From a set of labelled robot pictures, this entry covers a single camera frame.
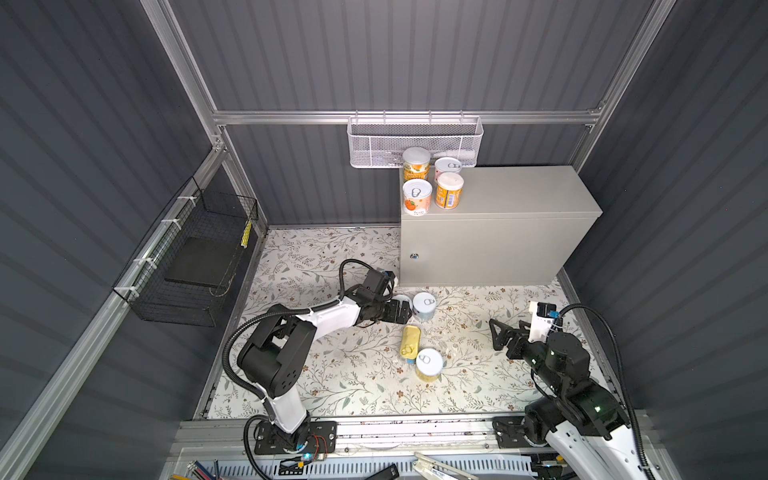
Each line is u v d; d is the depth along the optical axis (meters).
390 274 0.87
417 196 0.72
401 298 0.94
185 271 0.72
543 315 0.62
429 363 0.81
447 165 0.79
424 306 0.91
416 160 0.79
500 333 0.69
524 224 1.84
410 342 0.87
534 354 0.64
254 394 0.50
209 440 0.75
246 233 0.83
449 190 0.72
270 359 0.48
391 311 0.83
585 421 0.51
